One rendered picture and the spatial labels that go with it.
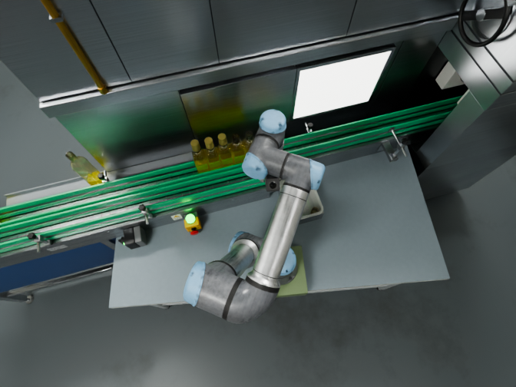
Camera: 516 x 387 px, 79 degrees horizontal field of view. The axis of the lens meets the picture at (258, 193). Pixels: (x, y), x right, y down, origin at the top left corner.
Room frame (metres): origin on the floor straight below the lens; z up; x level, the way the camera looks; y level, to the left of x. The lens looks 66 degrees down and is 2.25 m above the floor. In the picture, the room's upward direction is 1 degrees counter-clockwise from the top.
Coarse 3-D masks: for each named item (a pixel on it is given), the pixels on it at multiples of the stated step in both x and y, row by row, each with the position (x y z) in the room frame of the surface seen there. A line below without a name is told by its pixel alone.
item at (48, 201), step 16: (400, 112) 1.01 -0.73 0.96; (416, 112) 1.04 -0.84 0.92; (336, 128) 0.92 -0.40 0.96; (352, 128) 0.95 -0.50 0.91; (288, 144) 0.86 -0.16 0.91; (144, 176) 0.68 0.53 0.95; (160, 176) 0.70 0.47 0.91; (64, 192) 0.60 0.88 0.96; (80, 192) 0.61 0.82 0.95; (96, 192) 0.62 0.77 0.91; (0, 208) 0.53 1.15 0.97; (16, 208) 0.54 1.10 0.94; (32, 208) 0.55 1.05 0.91
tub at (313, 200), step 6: (282, 180) 0.70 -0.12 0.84; (282, 186) 0.68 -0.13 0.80; (312, 192) 0.64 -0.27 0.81; (312, 198) 0.62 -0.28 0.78; (318, 198) 0.59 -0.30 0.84; (306, 204) 0.59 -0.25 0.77; (312, 204) 0.59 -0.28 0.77; (318, 204) 0.57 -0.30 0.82; (306, 210) 0.56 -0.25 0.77; (306, 216) 0.50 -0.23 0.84; (312, 216) 0.50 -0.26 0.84
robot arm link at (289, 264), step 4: (292, 252) 0.28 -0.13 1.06; (288, 256) 0.26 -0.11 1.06; (292, 256) 0.26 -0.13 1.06; (288, 260) 0.25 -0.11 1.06; (292, 260) 0.25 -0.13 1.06; (284, 264) 0.23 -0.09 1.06; (288, 264) 0.23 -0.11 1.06; (292, 264) 0.23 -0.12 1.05; (284, 268) 0.22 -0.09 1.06; (288, 268) 0.22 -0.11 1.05; (292, 268) 0.22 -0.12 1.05; (284, 272) 0.21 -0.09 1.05; (288, 272) 0.21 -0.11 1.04; (292, 272) 0.23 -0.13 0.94; (280, 276) 0.20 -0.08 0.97; (284, 276) 0.20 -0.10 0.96
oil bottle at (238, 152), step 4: (240, 140) 0.78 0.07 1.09; (232, 144) 0.76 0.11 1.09; (240, 144) 0.75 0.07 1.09; (232, 148) 0.74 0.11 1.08; (236, 148) 0.74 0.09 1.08; (240, 148) 0.74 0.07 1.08; (232, 152) 0.74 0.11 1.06; (236, 152) 0.73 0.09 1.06; (240, 152) 0.74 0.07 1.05; (244, 152) 0.75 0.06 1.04; (236, 156) 0.73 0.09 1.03; (240, 156) 0.74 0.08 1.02; (244, 156) 0.74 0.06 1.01; (236, 160) 0.73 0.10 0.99; (240, 160) 0.74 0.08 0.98
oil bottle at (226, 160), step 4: (228, 144) 0.76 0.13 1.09; (220, 148) 0.74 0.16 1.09; (224, 148) 0.74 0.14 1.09; (228, 148) 0.74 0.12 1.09; (220, 152) 0.72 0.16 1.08; (224, 152) 0.72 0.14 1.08; (228, 152) 0.73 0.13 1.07; (220, 156) 0.72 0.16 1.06; (224, 156) 0.72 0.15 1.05; (228, 156) 0.73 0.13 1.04; (232, 156) 0.73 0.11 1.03; (220, 160) 0.75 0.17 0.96; (224, 160) 0.72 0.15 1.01; (228, 160) 0.72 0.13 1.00; (232, 160) 0.73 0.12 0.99; (224, 164) 0.72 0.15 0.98; (228, 164) 0.72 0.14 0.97; (232, 164) 0.73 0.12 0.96
